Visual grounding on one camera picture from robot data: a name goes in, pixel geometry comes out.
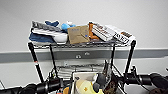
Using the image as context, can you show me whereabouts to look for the yellow soft toy with orange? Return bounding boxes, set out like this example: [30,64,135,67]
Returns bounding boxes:
[74,79,98,94]

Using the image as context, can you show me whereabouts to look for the pale basket with dark spots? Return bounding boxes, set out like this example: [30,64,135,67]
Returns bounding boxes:
[68,70,119,94]

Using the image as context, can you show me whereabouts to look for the long grey wall band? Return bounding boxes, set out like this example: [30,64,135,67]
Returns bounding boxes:
[0,48,168,64]

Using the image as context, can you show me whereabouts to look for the white bowl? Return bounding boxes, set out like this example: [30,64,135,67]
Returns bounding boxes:
[53,32,69,44]

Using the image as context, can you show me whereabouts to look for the white striped box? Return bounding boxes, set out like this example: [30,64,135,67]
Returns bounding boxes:
[91,23,116,42]

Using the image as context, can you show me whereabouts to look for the small white wall socket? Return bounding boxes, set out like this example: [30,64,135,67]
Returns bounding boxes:
[84,51,91,57]
[75,54,82,60]

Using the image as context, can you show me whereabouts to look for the black wire shelf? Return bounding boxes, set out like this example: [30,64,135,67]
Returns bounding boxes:
[27,39,138,94]

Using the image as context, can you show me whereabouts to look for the brown paper bag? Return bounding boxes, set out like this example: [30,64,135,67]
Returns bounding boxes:
[67,24,91,45]

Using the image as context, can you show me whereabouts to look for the grey slim item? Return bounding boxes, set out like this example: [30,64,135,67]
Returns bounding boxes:
[92,73,101,93]

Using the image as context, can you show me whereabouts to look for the white printed packet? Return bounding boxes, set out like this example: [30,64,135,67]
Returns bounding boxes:
[111,28,134,44]

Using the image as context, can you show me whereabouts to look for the orange packet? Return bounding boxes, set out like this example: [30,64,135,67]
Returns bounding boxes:
[87,21,100,42]

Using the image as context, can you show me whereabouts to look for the light blue toy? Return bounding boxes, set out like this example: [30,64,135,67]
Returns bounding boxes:
[59,20,77,33]

